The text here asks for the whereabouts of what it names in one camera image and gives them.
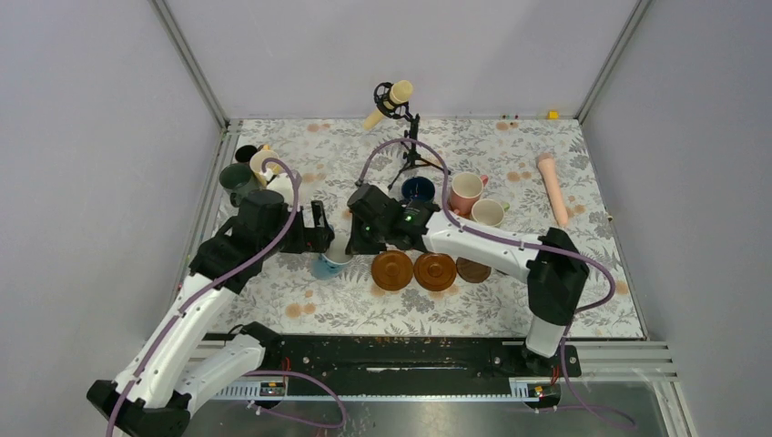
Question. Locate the brown wooden coaster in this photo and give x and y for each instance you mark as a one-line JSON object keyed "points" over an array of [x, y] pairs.
{"points": [[392, 270]]}

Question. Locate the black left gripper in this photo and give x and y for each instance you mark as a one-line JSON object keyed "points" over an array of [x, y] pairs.
{"points": [[311, 238]]}

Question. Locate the light green mug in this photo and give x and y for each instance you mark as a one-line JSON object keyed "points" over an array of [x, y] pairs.
{"points": [[489, 212]]}

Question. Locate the brown wooden knob lid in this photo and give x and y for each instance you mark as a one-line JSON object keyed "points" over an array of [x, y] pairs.
{"points": [[435, 271]]}

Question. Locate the yellow mug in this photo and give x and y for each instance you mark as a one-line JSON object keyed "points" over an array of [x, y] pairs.
{"points": [[263, 166]]}

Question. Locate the black microphone tripod stand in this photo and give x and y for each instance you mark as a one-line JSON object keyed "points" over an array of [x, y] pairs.
{"points": [[411, 156]]}

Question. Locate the blue patterned mug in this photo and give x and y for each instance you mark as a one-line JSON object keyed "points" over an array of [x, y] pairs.
{"points": [[334, 260]]}

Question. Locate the cream microphone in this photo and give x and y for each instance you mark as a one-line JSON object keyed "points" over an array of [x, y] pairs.
{"points": [[391, 101]]}

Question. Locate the black mug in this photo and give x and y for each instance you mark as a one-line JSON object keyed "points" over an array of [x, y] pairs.
{"points": [[244, 154]]}

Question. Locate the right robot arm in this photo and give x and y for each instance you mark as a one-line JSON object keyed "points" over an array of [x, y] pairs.
{"points": [[549, 265]]}

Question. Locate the floral table mat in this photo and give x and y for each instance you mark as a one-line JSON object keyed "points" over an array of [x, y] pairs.
{"points": [[330, 153]]}

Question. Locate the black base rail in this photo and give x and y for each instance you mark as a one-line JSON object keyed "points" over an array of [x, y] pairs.
{"points": [[380, 366]]}

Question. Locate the pink mug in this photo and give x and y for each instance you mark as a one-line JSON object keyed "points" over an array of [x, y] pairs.
{"points": [[466, 189]]}

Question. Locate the pink cylindrical roller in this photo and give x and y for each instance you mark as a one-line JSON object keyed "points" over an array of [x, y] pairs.
{"points": [[547, 167]]}

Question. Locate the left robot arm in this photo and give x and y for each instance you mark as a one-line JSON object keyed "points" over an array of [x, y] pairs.
{"points": [[154, 395]]}

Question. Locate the dark green mug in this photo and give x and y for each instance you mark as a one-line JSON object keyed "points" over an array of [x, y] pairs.
{"points": [[238, 180]]}

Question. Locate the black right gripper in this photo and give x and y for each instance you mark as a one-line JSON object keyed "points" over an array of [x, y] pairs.
{"points": [[357, 244]]}

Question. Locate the dark brown coaster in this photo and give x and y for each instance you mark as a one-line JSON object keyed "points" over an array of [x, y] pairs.
{"points": [[471, 271]]}

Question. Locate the dark blue mug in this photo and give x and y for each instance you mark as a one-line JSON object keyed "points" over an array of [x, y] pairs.
{"points": [[418, 188]]}

